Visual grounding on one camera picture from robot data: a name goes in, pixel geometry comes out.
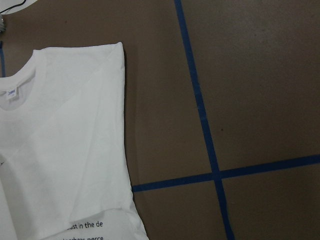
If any white long-sleeve printed shirt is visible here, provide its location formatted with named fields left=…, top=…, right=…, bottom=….
left=0, top=43, right=148, bottom=240

